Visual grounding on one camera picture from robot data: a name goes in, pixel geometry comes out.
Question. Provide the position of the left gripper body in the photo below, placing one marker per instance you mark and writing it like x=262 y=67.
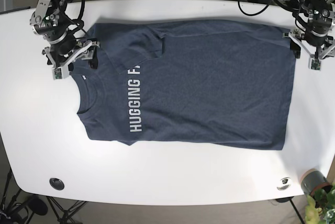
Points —
x=318 y=27

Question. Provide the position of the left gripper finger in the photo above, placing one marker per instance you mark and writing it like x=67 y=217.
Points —
x=316 y=59
x=296 y=37

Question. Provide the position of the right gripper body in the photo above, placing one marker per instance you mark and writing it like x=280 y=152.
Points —
x=62 y=43

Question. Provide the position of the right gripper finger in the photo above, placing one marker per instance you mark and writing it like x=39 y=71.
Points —
x=60 y=71
x=90 y=54

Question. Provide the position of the dark navy T-shirt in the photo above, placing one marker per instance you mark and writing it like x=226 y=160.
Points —
x=205 y=81

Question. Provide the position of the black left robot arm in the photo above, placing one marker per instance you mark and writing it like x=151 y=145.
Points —
x=297 y=8

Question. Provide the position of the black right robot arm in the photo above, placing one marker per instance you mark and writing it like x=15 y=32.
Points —
x=50 y=21

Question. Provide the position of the black table grommet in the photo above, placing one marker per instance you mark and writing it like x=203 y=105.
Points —
x=56 y=184

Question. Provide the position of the grey plant pot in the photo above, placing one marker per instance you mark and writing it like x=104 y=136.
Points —
x=313 y=180

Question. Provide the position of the silver table grommet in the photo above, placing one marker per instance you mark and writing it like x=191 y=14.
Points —
x=284 y=183

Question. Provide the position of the green potted plant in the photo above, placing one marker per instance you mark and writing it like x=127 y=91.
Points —
x=320 y=206

